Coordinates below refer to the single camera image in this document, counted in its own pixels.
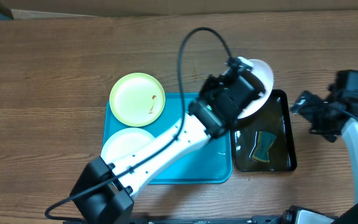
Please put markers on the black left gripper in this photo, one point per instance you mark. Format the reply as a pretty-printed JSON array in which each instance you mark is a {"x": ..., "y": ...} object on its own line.
[{"x": 208, "y": 86}]

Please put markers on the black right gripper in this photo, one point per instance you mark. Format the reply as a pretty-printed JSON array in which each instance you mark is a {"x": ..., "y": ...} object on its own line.
[{"x": 312, "y": 104}]

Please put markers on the pink-white plate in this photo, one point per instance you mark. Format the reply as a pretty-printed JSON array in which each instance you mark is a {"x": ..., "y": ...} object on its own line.
[{"x": 248, "y": 84}]

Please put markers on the green yellow sponge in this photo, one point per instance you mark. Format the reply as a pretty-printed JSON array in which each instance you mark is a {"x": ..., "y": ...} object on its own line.
[{"x": 262, "y": 144}]

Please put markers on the yellow-green plate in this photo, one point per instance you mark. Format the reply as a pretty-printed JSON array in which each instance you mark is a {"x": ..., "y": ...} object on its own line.
[{"x": 137, "y": 99}]

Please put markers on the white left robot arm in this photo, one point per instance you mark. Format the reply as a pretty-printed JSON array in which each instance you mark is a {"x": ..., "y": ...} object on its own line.
[{"x": 105, "y": 193}]

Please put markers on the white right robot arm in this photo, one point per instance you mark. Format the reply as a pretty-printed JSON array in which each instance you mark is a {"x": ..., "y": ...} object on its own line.
[{"x": 349, "y": 135}]

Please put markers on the black water tray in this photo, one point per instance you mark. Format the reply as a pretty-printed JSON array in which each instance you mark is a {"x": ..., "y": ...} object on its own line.
[{"x": 273, "y": 117}]

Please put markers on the teal plastic tray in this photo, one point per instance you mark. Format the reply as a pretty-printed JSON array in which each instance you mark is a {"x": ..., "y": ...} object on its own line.
[{"x": 212, "y": 164}]

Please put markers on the white plate with ketchup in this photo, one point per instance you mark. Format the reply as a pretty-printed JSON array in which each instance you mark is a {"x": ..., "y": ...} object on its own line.
[{"x": 125, "y": 142}]

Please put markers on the cardboard board at back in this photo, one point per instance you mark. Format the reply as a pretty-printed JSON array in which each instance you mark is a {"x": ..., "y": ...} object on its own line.
[{"x": 175, "y": 7}]

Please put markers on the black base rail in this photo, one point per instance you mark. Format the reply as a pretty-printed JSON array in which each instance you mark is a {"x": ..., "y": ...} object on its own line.
[{"x": 197, "y": 221}]

